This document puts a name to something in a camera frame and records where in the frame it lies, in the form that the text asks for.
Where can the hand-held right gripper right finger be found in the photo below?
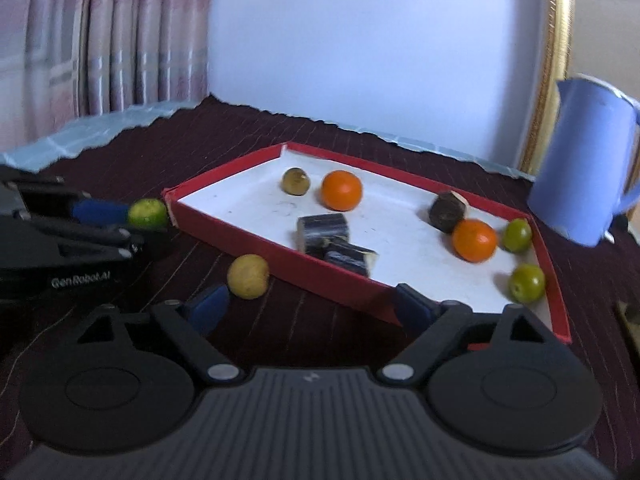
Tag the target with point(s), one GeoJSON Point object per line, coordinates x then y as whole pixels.
{"type": "Point", "coordinates": [417, 307]}

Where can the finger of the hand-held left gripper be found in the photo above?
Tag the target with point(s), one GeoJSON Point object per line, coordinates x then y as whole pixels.
{"type": "Point", "coordinates": [100, 242]}
{"type": "Point", "coordinates": [100, 211]}

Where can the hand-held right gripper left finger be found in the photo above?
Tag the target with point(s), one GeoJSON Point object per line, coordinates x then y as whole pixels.
{"type": "Point", "coordinates": [207, 307]}

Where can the mottled green citrus fruit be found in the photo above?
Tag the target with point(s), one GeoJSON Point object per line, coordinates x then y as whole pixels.
{"type": "Point", "coordinates": [148, 213]}

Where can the yellow-brown round fruit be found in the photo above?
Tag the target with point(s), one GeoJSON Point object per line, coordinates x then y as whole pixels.
{"type": "Point", "coordinates": [295, 181]}
{"type": "Point", "coordinates": [248, 276]}

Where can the red cardboard box tray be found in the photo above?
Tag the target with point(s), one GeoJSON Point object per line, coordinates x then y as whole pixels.
{"type": "Point", "coordinates": [400, 250]}

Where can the dark sugarcane piece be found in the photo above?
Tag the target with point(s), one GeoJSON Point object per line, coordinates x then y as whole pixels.
{"type": "Point", "coordinates": [322, 230]}
{"type": "Point", "coordinates": [350, 257]}

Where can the orange tangerine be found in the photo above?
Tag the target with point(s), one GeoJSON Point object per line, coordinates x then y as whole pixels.
{"type": "Point", "coordinates": [475, 240]}
{"type": "Point", "coordinates": [341, 190]}

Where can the dark round chestnut piece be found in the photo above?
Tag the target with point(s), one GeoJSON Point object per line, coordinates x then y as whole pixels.
{"type": "Point", "coordinates": [445, 212]}

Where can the green round fruit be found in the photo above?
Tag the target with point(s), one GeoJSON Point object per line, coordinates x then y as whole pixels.
{"type": "Point", "coordinates": [517, 235]}
{"type": "Point", "coordinates": [526, 283]}

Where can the dark red striped tablecloth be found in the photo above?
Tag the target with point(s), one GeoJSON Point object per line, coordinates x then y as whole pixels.
{"type": "Point", "coordinates": [250, 160]}

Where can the pink patterned curtain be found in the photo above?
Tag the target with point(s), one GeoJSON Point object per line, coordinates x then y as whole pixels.
{"type": "Point", "coordinates": [100, 35]}

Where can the dark phone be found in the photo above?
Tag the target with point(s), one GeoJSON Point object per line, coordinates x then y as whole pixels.
{"type": "Point", "coordinates": [631, 320]}

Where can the blue electric kettle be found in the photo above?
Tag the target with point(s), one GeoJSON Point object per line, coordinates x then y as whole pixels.
{"type": "Point", "coordinates": [580, 160]}

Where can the small black object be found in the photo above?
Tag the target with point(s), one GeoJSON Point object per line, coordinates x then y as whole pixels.
{"type": "Point", "coordinates": [620, 222]}

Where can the white backdrop board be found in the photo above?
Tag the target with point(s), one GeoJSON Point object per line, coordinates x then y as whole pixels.
{"type": "Point", "coordinates": [375, 35]}

